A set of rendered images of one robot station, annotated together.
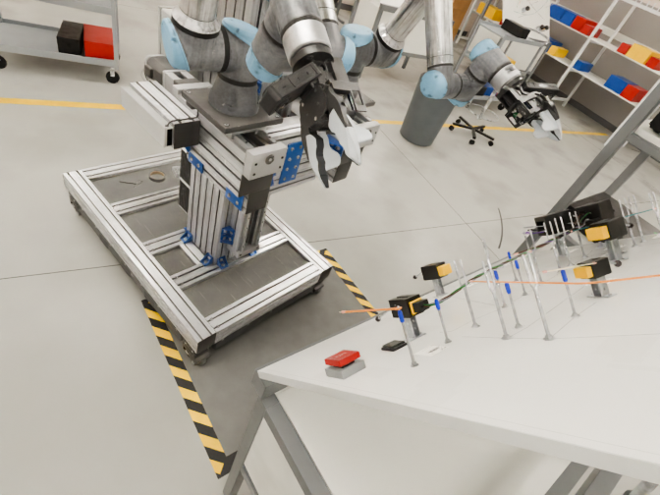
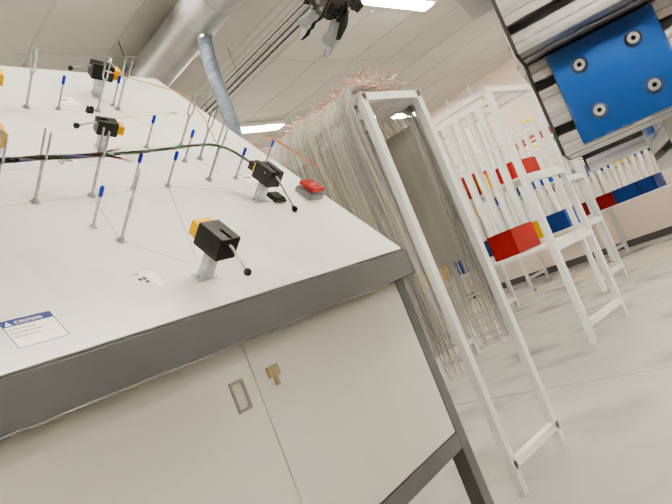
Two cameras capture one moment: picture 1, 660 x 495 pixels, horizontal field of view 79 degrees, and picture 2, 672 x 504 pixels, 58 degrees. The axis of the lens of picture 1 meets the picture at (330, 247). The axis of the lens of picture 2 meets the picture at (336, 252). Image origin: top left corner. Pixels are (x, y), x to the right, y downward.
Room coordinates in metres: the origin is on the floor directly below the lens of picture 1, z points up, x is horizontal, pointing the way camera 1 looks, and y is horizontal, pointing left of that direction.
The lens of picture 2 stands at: (2.03, -0.20, 0.80)
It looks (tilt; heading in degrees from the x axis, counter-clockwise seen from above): 5 degrees up; 176
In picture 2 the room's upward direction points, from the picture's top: 22 degrees counter-clockwise
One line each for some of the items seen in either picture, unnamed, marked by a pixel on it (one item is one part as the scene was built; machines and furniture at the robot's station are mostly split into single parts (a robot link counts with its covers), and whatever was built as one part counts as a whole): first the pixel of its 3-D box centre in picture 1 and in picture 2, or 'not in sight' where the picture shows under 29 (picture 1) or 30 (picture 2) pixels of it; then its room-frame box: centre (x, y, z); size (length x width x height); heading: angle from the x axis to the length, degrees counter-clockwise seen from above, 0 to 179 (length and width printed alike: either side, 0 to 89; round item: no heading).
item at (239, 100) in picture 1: (236, 88); not in sight; (1.12, 0.44, 1.21); 0.15 x 0.15 x 0.10
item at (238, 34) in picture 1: (239, 48); not in sight; (1.12, 0.45, 1.33); 0.13 x 0.12 x 0.14; 139
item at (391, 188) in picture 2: not in sight; (339, 307); (-0.61, -0.12, 0.78); 1.39 x 0.45 x 1.56; 41
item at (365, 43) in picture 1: (354, 46); not in sight; (1.56, 0.20, 1.33); 0.13 x 0.12 x 0.14; 138
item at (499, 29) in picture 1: (497, 65); not in sight; (6.34, -1.19, 0.54); 0.99 x 0.50 x 1.08; 134
